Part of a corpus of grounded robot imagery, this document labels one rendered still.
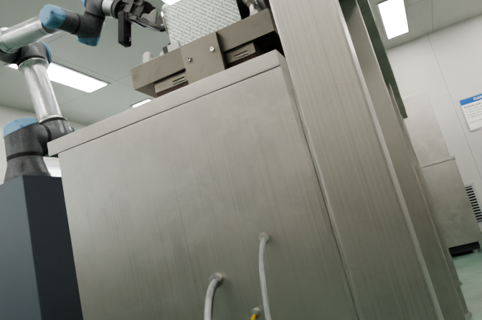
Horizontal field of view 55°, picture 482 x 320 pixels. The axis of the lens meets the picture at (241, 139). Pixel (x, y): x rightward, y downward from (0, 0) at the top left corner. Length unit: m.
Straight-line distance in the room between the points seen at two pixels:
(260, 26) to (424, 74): 5.93
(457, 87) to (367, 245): 6.54
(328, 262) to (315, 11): 0.60
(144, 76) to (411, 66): 6.00
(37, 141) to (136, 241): 0.73
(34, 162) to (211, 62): 0.81
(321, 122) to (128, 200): 0.78
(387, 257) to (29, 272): 1.30
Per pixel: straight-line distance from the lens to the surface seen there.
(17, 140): 1.73
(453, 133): 6.81
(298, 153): 0.96
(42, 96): 1.92
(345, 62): 0.44
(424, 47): 7.09
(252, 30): 1.13
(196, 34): 1.43
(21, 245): 1.61
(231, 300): 1.03
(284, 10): 0.47
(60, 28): 1.70
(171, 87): 1.20
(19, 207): 1.62
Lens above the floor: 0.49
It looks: 14 degrees up
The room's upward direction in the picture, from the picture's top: 14 degrees counter-clockwise
